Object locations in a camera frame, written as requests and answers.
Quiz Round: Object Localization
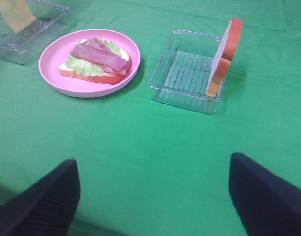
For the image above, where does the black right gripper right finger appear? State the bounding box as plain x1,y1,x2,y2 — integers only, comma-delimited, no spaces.
228,153,301,236

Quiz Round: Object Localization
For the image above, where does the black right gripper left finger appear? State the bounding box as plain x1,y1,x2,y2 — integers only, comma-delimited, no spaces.
0,159,80,236

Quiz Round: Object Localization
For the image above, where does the bread slice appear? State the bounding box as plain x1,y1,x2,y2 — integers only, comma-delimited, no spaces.
205,17,243,97
58,38,132,85

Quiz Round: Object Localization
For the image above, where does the green lettuce leaf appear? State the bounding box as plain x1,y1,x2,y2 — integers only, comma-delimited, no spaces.
59,38,129,76

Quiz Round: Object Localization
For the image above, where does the bacon strip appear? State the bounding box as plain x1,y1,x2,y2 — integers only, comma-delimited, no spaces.
70,43,128,71
70,38,130,74

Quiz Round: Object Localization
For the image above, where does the pink round plate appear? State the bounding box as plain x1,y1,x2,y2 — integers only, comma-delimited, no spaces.
38,29,141,98

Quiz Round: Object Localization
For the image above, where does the clear right bread tray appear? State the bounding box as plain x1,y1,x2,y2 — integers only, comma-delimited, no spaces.
149,29,224,114

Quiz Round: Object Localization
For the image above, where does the clear left ingredient tray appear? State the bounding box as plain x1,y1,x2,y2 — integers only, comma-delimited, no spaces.
0,0,70,64

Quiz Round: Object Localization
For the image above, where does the yellow cheese slice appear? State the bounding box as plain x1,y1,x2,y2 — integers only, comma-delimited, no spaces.
0,0,37,33

